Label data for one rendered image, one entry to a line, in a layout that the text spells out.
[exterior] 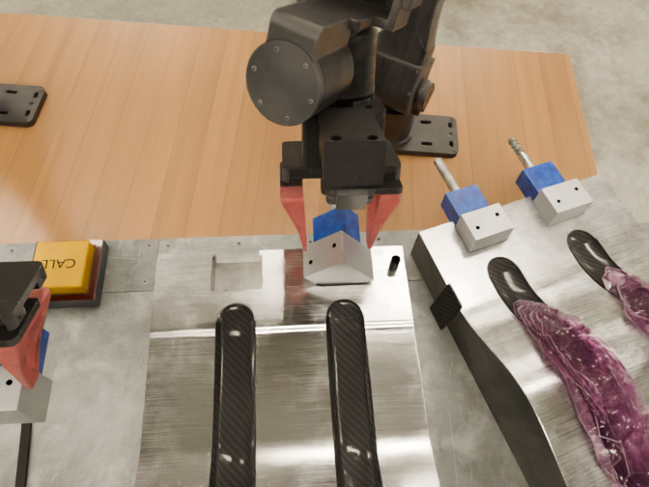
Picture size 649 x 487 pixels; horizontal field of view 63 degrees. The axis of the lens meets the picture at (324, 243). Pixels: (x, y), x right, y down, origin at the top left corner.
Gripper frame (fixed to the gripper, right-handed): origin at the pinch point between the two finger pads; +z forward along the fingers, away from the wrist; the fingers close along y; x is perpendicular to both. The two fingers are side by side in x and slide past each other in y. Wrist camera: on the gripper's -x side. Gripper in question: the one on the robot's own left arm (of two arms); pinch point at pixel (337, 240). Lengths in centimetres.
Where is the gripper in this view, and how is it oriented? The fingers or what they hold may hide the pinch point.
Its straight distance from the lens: 51.8
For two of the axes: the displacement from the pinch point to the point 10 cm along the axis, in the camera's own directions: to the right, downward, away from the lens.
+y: 10.0, -0.4, 0.6
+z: 0.0, 8.5, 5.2
